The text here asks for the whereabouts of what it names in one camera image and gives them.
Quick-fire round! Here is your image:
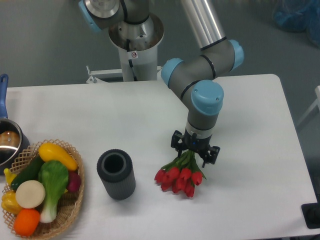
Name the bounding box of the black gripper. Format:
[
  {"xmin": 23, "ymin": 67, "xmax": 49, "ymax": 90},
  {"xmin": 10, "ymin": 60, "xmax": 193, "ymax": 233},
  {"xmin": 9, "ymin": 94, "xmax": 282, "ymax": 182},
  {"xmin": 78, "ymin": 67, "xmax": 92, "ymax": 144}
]
[{"xmin": 170, "ymin": 130, "xmax": 221, "ymax": 168}]

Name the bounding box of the red tulip bouquet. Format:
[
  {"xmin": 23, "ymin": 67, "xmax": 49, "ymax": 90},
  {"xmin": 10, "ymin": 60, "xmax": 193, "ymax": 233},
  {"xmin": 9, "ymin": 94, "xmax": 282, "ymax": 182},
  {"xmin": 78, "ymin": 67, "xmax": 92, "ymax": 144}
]
[{"xmin": 154, "ymin": 150, "xmax": 206, "ymax": 198}]

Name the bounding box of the dark grey ribbed vase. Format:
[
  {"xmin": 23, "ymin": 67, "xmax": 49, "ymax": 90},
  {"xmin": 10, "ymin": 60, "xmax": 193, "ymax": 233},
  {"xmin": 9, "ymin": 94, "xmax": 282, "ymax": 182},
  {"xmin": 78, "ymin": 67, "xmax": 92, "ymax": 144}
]
[{"xmin": 96, "ymin": 149, "xmax": 136, "ymax": 200}]

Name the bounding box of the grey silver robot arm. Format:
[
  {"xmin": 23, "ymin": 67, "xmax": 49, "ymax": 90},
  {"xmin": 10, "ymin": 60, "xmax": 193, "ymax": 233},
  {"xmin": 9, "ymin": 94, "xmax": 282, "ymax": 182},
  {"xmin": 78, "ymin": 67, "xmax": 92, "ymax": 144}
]
[{"xmin": 78, "ymin": 0, "xmax": 244, "ymax": 164}]

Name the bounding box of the purple red radish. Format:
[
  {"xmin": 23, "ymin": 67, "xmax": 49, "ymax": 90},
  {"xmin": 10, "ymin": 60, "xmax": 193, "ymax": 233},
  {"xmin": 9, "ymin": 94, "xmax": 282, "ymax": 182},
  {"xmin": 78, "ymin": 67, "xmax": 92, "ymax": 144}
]
[{"xmin": 66, "ymin": 171, "xmax": 82, "ymax": 193}]

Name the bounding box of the black device at edge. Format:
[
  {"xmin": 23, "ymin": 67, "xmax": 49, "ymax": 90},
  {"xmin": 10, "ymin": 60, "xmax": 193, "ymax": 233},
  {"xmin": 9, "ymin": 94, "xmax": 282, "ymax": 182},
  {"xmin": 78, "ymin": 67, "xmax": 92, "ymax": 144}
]
[{"xmin": 301, "ymin": 202, "xmax": 320, "ymax": 229}]

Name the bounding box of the woven wicker basket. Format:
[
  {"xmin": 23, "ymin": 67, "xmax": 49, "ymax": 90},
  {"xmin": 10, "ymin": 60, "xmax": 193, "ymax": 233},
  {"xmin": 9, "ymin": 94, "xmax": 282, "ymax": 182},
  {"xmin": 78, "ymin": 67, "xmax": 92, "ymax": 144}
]
[{"xmin": 0, "ymin": 139, "xmax": 85, "ymax": 240}]

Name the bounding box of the green bok choy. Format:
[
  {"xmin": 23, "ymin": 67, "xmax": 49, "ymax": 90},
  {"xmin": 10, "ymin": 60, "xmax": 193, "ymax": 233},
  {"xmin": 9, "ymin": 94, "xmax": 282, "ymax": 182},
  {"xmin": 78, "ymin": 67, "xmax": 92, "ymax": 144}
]
[{"xmin": 38, "ymin": 160, "xmax": 69, "ymax": 224}]

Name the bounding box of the yellow squash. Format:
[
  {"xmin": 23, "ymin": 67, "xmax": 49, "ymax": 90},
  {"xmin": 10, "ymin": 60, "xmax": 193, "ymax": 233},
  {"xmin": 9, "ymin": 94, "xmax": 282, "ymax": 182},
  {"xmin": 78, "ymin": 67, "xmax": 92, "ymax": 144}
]
[{"xmin": 38, "ymin": 142, "xmax": 78, "ymax": 171}]

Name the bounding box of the dark green cucumber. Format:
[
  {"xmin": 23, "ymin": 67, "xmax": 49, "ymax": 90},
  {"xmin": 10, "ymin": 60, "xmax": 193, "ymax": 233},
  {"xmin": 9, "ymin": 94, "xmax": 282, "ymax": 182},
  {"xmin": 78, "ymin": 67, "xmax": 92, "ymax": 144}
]
[{"xmin": 10, "ymin": 155, "xmax": 45, "ymax": 191}]

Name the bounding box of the blue plastic bag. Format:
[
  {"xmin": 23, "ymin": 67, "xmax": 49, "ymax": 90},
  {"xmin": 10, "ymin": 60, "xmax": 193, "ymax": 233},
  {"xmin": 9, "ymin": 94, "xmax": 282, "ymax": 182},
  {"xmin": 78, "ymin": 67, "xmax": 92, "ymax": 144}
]
[{"xmin": 272, "ymin": 0, "xmax": 320, "ymax": 47}]

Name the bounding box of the orange fruit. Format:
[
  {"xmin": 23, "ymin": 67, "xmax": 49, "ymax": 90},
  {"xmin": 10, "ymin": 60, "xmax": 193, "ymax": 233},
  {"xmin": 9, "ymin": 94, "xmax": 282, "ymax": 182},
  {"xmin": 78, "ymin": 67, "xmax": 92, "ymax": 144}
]
[{"xmin": 13, "ymin": 208, "xmax": 40, "ymax": 237}]

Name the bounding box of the small yellow banana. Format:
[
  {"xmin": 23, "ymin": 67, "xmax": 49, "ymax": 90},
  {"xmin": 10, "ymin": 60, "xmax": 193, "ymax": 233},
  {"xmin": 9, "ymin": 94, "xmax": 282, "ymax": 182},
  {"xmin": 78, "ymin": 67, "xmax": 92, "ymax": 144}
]
[{"xmin": 3, "ymin": 168, "xmax": 17, "ymax": 186}]

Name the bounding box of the yellow bell pepper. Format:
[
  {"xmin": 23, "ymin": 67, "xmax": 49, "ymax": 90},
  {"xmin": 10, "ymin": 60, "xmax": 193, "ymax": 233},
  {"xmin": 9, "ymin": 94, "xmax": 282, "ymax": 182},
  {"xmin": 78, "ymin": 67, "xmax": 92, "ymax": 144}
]
[{"xmin": 1, "ymin": 190, "xmax": 23, "ymax": 215}]

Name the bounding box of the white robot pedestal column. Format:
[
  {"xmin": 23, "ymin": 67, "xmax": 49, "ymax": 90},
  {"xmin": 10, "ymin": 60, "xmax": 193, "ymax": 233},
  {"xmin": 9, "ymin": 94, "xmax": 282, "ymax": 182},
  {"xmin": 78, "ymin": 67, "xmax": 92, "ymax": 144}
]
[{"xmin": 108, "ymin": 13, "xmax": 164, "ymax": 82}]

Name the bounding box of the white metal base frame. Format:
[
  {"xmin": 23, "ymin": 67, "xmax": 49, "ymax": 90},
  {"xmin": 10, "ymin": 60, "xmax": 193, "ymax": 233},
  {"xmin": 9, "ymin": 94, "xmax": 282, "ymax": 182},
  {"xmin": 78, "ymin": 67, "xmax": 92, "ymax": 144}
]
[{"xmin": 86, "ymin": 64, "xmax": 162, "ymax": 84}]

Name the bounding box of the white furniture frame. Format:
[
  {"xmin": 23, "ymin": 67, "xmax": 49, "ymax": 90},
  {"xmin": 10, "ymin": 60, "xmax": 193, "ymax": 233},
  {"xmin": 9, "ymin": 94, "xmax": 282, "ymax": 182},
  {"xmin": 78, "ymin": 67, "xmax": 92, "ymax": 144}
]
[{"xmin": 296, "ymin": 85, "xmax": 320, "ymax": 132}]

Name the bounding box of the blue handled saucepan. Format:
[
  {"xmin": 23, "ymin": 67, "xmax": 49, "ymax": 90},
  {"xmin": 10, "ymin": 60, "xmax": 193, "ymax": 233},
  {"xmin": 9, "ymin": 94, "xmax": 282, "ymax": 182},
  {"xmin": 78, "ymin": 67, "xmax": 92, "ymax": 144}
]
[{"xmin": 0, "ymin": 73, "xmax": 30, "ymax": 175}]

